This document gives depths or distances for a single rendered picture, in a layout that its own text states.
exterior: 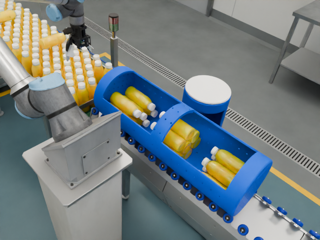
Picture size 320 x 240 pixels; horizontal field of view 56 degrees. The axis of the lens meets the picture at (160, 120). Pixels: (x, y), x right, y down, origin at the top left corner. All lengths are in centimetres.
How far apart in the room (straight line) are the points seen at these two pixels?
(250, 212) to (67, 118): 89
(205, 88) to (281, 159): 146
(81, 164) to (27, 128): 203
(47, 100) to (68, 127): 12
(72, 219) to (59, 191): 18
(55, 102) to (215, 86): 107
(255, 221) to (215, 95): 75
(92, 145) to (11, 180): 172
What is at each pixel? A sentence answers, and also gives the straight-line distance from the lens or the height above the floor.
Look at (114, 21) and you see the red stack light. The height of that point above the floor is 123.
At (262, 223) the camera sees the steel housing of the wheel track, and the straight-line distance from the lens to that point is 147.
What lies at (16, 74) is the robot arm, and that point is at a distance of 125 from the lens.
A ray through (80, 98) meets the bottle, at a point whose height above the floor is 101.
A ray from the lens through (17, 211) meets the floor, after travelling 258.
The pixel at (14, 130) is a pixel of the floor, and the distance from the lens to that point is 314.
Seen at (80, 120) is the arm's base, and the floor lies 136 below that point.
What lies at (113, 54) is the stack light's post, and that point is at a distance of 218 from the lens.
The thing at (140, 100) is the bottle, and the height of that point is 111.
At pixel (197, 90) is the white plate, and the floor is 104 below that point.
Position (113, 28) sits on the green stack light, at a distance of 208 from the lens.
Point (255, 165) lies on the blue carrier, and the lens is 122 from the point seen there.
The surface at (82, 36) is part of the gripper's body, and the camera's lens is 161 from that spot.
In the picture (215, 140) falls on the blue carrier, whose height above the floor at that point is 107.
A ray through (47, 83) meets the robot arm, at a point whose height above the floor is 147.
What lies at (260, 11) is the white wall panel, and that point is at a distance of 486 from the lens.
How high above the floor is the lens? 212
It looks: 43 degrees down
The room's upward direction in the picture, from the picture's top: 7 degrees clockwise
